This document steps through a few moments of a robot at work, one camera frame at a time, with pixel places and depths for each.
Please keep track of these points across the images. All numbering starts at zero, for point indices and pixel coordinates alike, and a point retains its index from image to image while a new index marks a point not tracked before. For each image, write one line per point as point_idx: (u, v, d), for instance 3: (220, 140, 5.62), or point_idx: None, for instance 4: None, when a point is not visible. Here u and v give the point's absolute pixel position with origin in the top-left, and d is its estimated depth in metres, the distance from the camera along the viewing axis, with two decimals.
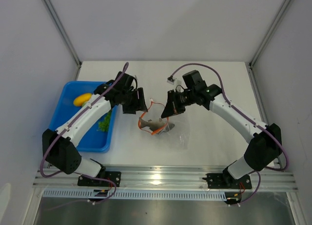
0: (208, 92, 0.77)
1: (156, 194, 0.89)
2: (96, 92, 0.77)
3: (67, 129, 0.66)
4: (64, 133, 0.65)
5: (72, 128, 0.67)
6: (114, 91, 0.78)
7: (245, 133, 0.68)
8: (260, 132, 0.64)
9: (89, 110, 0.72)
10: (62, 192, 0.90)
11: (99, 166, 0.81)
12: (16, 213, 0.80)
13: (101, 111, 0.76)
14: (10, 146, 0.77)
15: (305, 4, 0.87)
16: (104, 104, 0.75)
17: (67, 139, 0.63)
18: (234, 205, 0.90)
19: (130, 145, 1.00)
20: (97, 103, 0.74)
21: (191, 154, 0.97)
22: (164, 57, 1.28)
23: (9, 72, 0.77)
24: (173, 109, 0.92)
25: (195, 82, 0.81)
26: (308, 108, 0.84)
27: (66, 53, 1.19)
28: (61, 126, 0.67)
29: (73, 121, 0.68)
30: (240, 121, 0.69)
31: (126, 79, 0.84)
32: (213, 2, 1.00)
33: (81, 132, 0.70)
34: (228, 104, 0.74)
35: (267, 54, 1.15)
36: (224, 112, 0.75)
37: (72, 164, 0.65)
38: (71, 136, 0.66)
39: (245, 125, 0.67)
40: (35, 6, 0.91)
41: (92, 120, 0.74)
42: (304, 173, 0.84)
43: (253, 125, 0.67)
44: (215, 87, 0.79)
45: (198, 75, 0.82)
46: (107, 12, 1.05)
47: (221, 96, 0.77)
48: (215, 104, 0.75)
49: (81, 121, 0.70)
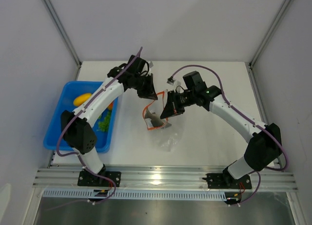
0: (208, 93, 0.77)
1: (156, 194, 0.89)
2: (110, 75, 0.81)
3: (83, 110, 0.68)
4: (81, 114, 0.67)
5: (88, 109, 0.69)
6: (126, 75, 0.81)
7: (245, 133, 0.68)
8: (260, 132, 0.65)
9: (103, 92, 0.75)
10: (62, 192, 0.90)
11: (101, 164, 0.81)
12: (16, 213, 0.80)
13: (114, 93, 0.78)
14: (10, 146, 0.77)
15: (305, 4, 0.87)
16: (117, 87, 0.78)
17: (84, 119, 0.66)
18: (234, 205, 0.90)
19: (130, 144, 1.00)
20: (111, 85, 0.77)
21: (191, 154, 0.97)
22: (164, 57, 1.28)
23: (9, 72, 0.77)
24: (172, 109, 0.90)
25: (196, 83, 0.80)
26: (308, 108, 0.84)
27: (66, 52, 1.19)
28: (78, 107, 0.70)
29: (88, 103, 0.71)
30: (240, 121, 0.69)
31: (138, 63, 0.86)
32: (213, 2, 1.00)
33: (96, 114, 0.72)
34: (228, 105, 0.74)
35: (267, 54, 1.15)
36: (223, 113, 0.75)
37: (89, 143, 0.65)
38: (87, 116, 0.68)
39: (245, 125, 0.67)
40: (35, 6, 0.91)
41: (106, 103, 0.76)
42: (305, 172, 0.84)
43: (252, 125, 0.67)
44: (215, 88, 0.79)
45: (199, 76, 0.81)
46: (107, 12, 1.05)
47: (221, 96, 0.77)
48: (215, 105, 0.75)
49: (96, 102, 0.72)
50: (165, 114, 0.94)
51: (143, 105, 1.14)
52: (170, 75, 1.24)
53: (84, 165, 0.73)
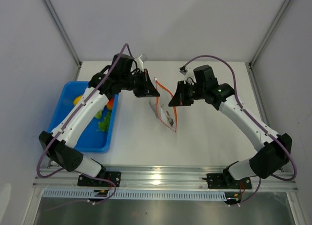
0: (220, 92, 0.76)
1: (156, 194, 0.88)
2: (91, 85, 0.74)
3: (61, 131, 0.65)
4: (58, 136, 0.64)
5: (67, 130, 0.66)
6: (110, 81, 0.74)
7: (255, 140, 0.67)
8: (271, 141, 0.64)
9: (83, 107, 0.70)
10: (62, 192, 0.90)
11: (99, 166, 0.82)
12: (17, 213, 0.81)
13: (96, 106, 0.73)
14: (9, 146, 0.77)
15: (305, 3, 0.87)
16: (99, 100, 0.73)
17: (62, 142, 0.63)
18: (234, 205, 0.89)
19: (130, 145, 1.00)
20: (91, 99, 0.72)
21: (191, 154, 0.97)
22: (163, 57, 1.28)
23: (9, 72, 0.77)
24: (179, 100, 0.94)
25: (207, 79, 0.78)
26: (308, 108, 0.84)
27: (65, 52, 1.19)
28: (56, 127, 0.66)
29: (67, 121, 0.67)
30: (252, 128, 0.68)
31: (122, 64, 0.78)
32: (212, 2, 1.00)
33: (77, 132, 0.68)
34: (241, 108, 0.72)
35: (267, 54, 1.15)
36: (234, 115, 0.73)
37: (74, 161, 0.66)
38: (66, 138, 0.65)
39: (257, 133, 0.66)
40: (34, 6, 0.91)
41: (88, 118, 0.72)
42: (305, 172, 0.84)
43: (264, 133, 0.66)
44: (227, 87, 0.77)
45: (211, 72, 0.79)
46: (107, 12, 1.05)
47: (233, 98, 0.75)
48: (226, 106, 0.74)
49: (75, 121, 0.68)
50: (169, 104, 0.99)
51: (143, 105, 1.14)
52: (170, 75, 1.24)
53: (79, 172, 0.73)
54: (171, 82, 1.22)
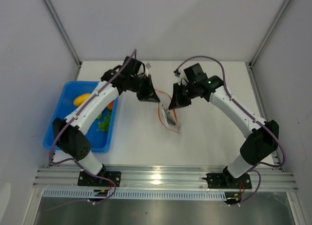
0: (210, 84, 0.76)
1: (156, 194, 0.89)
2: (104, 79, 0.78)
3: (75, 118, 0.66)
4: (72, 121, 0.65)
5: (80, 117, 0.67)
6: (121, 78, 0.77)
7: (244, 129, 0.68)
8: (259, 128, 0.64)
9: (96, 97, 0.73)
10: (62, 192, 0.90)
11: (100, 165, 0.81)
12: (17, 213, 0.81)
13: (108, 99, 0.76)
14: (10, 146, 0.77)
15: (305, 4, 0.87)
16: (111, 91, 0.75)
17: (75, 127, 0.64)
18: (234, 205, 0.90)
19: (130, 145, 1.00)
20: (105, 90, 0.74)
21: (191, 154, 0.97)
22: (163, 57, 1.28)
23: (9, 72, 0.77)
24: (175, 101, 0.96)
25: (196, 74, 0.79)
26: (308, 108, 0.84)
27: (65, 52, 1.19)
28: (70, 115, 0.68)
29: (81, 109, 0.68)
30: (240, 116, 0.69)
31: (133, 64, 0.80)
32: (212, 2, 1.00)
33: (89, 121, 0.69)
34: (229, 98, 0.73)
35: (267, 54, 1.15)
36: (224, 105, 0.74)
37: (83, 150, 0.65)
38: (79, 123, 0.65)
39: (245, 121, 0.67)
40: (35, 6, 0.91)
41: (100, 108, 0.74)
42: (305, 172, 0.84)
43: (252, 121, 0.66)
44: (217, 79, 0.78)
45: (199, 67, 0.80)
46: (107, 12, 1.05)
47: (222, 88, 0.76)
48: (215, 97, 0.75)
49: (89, 109, 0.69)
50: (169, 107, 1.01)
51: (143, 105, 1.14)
52: (170, 75, 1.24)
53: (82, 167, 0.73)
54: (171, 82, 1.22)
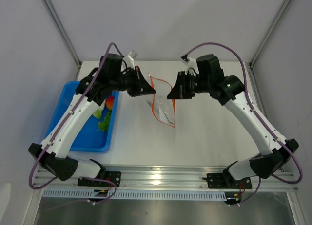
0: (228, 86, 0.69)
1: (156, 194, 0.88)
2: (79, 91, 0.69)
3: (50, 143, 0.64)
4: (48, 148, 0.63)
5: (56, 141, 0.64)
6: (98, 86, 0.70)
7: (263, 145, 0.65)
8: (279, 149, 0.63)
9: (71, 116, 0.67)
10: (62, 192, 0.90)
11: (98, 167, 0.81)
12: (17, 213, 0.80)
13: (86, 113, 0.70)
14: (9, 146, 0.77)
15: (305, 4, 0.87)
16: (87, 106, 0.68)
17: (51, 155, 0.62)
18: (234, 205, 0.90)
19: (130, 144, 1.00)
20: (80, 106, 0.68)
21: (191, 154, 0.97)
22: (163, 57, 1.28)
23: (9, 72, 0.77)
24: (179, 93, 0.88)
25: (213, 71, 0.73)
26: (308, 108, 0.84)
27: (65, 52, 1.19)
28: (46, 139, 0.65)
29: (56, 133, 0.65)
30: (261, 132, 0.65)
31: (109, 65, 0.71)
32: (213, 2, 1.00)
33: (67, 142, 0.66)
34: (250, 109, 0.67)
35: (267, 54, 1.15)
36: (242, 116, 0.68)
37: (68, 170, 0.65)
38: (55, 151, 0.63)
39: (265, 138, 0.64)
40: (35, 5, 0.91)
41: (78, 126, 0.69)
42: (305, 172, 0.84)
43: (274, 139, 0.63)
44: (236, 81, 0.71)
45: (217, 63, 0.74)
46: (107, 12, 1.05)
47: (243, 95, 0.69)
48: (234, 104, 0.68)
49: (64, 131, 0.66)
50: (168, 97, 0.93)
51: (143, 105, 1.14)
52: (170, 75, 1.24)
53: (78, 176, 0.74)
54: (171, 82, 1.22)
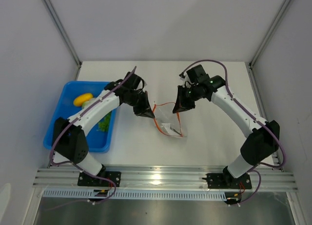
0: (211, 83, 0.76)
1: (156, 194, 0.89)
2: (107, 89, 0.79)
3: (78, 118, 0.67)
4: (75, 121, 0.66)
5: (84, 118, 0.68)
6: (123, 89, 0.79)
7: (244, 128, 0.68)
8: (259, 128, 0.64)
9: (100, 103, 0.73)
10: (62, 192, 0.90)
11: (100, 165, 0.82)
12: (17, 213, 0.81)
13: (110, 105, 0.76)
14: (10, 146, 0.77)
15: (305, 4, 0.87)
16: (114, 99, 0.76)
17: (78, 127, 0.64)
18: (234, 205, 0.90)
19: (130, 144, 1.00)
20: (108, 97, 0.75)
21: (191, 154, 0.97)
22: (163, 57, 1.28)
23: (9, 72, 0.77)
24: (178, 103, 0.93)
25: (198, 75, 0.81)
26: (308, 108, 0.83)
27: (65, 52, 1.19)
28: (73, 115, 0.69)
29: (85, 111, 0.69)
30: (242, 116, 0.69)
31: (134, 80, 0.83)
32: (212, 2, 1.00)
33: (90, 123, 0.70)
34: (231, 98, 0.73)
35: (267, 54, 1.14)
36: (225, 105, 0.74)
37: (81, 153, 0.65)
38: (82, 123, 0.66)
39: (245, 120, 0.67)
40: (35, 6, 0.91)
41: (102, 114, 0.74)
42: (305, 172, 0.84)
43: (253, 120, 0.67)
44: (219, 79, 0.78)
45: (202, 69, 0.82)
46: (107, 12, 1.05)
47: (224, 88, 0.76)
48: (217, 96, 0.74)
49: (92, 112, 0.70)
50: (174, 111, 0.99)
51: None
52: (170, 75, 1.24)
53: (81, 169, 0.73)
54: (171, 82, 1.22)
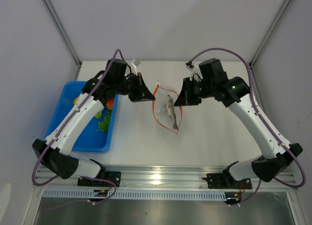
0: (234, 89, 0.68)
1: (156, 194, 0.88)
2: (85, 90, 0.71)
3: (55, 139, 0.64)
4: (52, 143, 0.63)
5: (61, 137, 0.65)
6: (105, 86, 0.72)
7: (266, 150, 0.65)
8: (283, 153, 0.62)
9: (77, 114, 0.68)
10: (62, 192, 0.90)
11: (98, 167, 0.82)
12: (17, 213, 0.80)
13: (91, 113, 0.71)
14: (10, 146, 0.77)
15: (305, 4, 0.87)
16: (93, 105, 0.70)
17: (56, 150, 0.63)
18: (234, 205, 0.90)
19: (130, 144, 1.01)
20: (86, 104, 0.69)
21: (191, 154, 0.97)
22: (163, 57, 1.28)
23: (9, 72, 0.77)
24: (185, 99, 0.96)
25: (216, 73, 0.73)
26: (308, 108, 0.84)
27: (65, 52, 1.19)
28: (50, 135, 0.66)
29: (61, 129, 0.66)
30: (265, 135, 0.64)
31: (116, 68, 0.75)
32: (213, 2, 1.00)
33: (71, 139, 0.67)
34: (255, 112, 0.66)
35: (267, 54, 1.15)
36: (245, 118, 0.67)
37: (69, 168, 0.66)
38: (60, 145, 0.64)
39: (270, 142, 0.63)
40: (35, 6, 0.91)
41: (83, 123, 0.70)
42: (304, 172, 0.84)
43: (278, 143, 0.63)
44: (241, 83, 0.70)
45: (220, 66, 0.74)
46: (107, 12, 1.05)
47: (248, 97, 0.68)
48: (240, 107, 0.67)
49: (69, 128, 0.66)
50: (176, 104, 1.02)
51: (143, 105, 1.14)
52: (170, 75, 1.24)
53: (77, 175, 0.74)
54: (171, 82, 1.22)
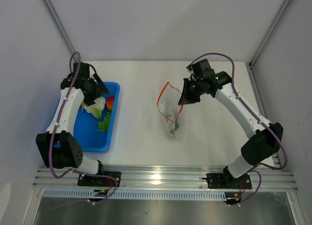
0: (217, 79, 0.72)
1: (156, 194, 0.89)
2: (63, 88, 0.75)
3: (57, 125, 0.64)
4: (56, 129, 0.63)
5: (61, 123, 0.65)
6: (80, 81, 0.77)
7: (247, 129, 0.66)
8: (263, 130, 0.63)
9: (67, 103, 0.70)
10: (62, 192, 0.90)
11: (96, 163, 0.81)
12: (17, 213, 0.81)
13: (78, 100, 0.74)
14: (9, 145, 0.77)
15: (304, 4, 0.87)
16: (78, 93, 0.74)
17: (63, 132, 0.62)
18: (234, 205, 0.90)
19: (129, 144, 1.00)
20: (71, 94, 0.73)
21: (190, 154, 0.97)
22: (163, 57, 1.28)
23: (8, 71, 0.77)
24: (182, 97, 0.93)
25: (204, 69, 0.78)
26: (308, 109, 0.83)
27: (65, 52, 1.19)
28: (50, 125, 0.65)
29: (58, 117, 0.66)
30: (245, 115, 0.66)
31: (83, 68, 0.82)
32: (212, 2, 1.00)
33: (70, 124, 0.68)
34: (236, 96, 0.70)
35: (267, 54, 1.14)
36: (229, 103, 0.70)
37: (78, 154, 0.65)
38: (64, 128, 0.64)
39: (249, 121, 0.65)
40: (34, 5, 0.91)
41: (75, 110, 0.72)
42: (305, 173, 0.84)
43: (257, 121, 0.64)
44: (224, 75, 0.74)
45: (206, 64, 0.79)
46: (107, 12, 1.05)
47: (229, 85, 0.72)
48: (221, 93, 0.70)
49: (66, 114, 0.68)
50: (178, 103, 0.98)
51: (143, 104, 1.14)
52: (170, 75, 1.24)
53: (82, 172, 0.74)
54: (172, 82, 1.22)
